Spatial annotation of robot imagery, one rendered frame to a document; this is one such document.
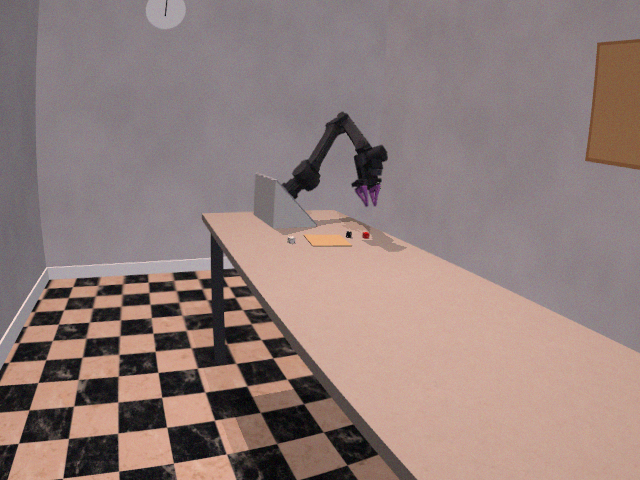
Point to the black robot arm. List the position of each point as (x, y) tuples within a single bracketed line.
[(371, 161)]

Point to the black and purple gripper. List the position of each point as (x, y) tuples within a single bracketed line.
[(373, 187)]

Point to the tan mat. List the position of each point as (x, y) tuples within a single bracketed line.
[(326, 240)]

